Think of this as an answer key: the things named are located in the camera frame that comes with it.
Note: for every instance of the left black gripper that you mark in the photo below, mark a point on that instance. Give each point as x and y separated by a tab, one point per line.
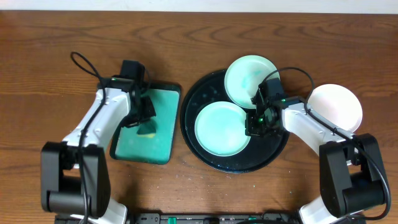
144	115

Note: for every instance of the rectangular dark green tray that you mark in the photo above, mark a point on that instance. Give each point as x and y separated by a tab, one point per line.
126	145

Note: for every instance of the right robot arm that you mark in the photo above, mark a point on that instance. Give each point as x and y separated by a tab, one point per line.
352	173

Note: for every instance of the mint green plate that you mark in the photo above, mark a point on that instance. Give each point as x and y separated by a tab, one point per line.
243	77
220	129

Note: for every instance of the white plate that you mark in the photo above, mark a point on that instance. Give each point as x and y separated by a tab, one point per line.
338	105

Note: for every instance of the round black tray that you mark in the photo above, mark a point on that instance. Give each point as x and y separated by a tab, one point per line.
257	154

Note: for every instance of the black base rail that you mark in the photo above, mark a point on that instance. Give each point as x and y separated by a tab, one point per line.
155	218

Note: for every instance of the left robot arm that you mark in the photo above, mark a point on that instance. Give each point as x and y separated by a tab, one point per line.
74	176

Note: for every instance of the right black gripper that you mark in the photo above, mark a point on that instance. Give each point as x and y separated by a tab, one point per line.
250	129

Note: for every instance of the mint green plate top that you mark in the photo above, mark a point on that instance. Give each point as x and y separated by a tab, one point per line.
243	77

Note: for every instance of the dark green sponge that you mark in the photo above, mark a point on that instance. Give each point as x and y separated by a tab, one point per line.
147	129

